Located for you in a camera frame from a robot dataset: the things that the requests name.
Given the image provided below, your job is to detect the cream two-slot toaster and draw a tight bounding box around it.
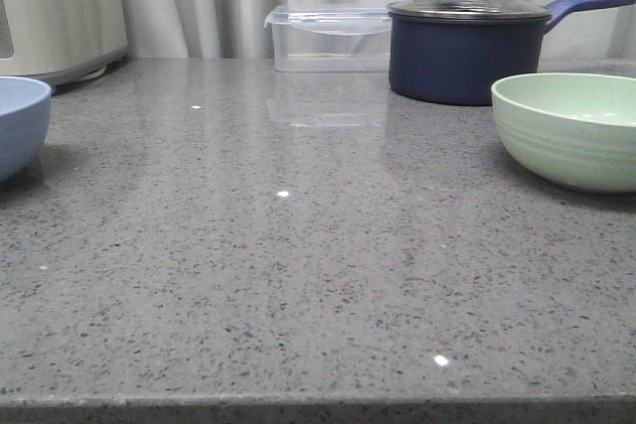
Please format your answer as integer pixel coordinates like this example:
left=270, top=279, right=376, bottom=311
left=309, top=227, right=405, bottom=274
left=1, top=0, right=128, bottom=85

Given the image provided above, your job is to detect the light green bowl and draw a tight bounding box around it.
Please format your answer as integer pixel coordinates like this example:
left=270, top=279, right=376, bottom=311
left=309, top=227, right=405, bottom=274
left=491, top=72, right=635, bottom=194

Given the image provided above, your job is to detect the clear plastic food container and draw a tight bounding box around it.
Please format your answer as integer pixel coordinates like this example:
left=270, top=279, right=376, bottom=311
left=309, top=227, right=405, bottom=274
left=264, top=4, right=392, bottom=72

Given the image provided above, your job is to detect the light blue bowl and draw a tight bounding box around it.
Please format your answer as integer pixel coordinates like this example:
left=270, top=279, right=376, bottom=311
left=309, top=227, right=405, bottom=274
left=1, top=76, right=52, bottom=181

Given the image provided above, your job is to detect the glass lid with blue knob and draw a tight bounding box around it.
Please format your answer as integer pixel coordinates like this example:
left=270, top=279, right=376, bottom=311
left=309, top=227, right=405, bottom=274
left=388, top=0, right=552, bottom=21

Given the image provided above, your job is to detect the dark blue saucepan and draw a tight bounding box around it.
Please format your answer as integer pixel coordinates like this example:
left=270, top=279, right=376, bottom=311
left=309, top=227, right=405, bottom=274
left=388, top=0, right=635, bottom=105

